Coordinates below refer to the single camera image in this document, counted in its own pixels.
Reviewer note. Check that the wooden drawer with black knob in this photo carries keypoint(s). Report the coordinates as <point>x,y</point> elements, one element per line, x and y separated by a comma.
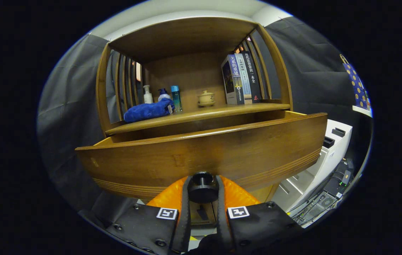
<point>222,152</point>

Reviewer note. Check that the pale blue spine book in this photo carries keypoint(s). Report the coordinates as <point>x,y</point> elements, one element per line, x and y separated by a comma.
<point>245,79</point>

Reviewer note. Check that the teal bottle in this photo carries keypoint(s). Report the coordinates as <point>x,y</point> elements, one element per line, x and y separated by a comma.
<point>176,99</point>

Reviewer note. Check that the blue gold-dotted gift bag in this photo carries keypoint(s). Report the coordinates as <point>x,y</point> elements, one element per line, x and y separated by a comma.
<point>356,86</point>

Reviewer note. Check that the folded blue towel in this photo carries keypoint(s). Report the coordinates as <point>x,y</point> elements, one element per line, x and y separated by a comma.
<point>148,110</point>

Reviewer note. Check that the beige lidded teacup with saucer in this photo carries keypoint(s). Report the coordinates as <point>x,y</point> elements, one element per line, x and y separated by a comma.
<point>206,98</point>

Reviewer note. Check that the white low cabinet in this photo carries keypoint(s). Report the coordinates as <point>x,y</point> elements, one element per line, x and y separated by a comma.
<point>314,170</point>

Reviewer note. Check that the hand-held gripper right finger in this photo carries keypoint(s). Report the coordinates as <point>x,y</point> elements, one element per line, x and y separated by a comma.
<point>221,219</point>

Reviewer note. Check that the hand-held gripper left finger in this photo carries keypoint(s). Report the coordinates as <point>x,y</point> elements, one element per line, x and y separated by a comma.
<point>186,212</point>

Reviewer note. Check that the black spine book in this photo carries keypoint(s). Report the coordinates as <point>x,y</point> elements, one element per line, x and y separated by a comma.
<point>253,76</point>

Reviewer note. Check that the white pump bottle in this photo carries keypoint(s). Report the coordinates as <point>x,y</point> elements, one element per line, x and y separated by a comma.
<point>148,96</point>

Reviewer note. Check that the white bottle with blue cap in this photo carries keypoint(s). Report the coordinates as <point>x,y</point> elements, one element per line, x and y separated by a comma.
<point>164,95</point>

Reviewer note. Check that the wooden countertop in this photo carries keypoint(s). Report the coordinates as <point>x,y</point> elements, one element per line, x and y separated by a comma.
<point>204,114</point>

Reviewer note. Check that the wooden cabinet with hutch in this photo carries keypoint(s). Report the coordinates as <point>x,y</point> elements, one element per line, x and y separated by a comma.
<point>187,39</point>

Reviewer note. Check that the white side table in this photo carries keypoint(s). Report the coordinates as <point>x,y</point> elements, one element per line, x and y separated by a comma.
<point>362,111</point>

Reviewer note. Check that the black plastic holder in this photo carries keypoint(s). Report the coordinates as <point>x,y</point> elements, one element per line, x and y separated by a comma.
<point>328,142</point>
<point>339,132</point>

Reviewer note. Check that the black computer tower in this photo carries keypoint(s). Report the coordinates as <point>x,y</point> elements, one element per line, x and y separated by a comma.
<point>328,198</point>

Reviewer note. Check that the black backdrop cloth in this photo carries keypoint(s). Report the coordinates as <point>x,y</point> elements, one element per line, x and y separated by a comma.
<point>310,81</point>

